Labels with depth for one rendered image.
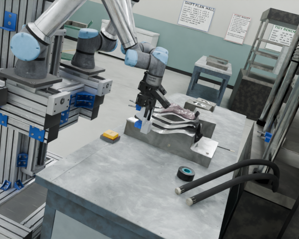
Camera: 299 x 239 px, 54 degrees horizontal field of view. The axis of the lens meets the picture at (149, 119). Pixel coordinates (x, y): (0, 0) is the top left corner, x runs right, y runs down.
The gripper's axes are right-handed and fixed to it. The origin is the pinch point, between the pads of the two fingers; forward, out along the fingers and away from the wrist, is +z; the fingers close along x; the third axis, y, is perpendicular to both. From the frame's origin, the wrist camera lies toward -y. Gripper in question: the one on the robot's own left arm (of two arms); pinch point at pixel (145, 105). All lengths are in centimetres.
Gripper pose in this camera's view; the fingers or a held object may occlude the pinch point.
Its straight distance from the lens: 176.2
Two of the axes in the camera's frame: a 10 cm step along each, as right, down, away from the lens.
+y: -8.6, -4.7, 2.0
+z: -3.2, 8.1, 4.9
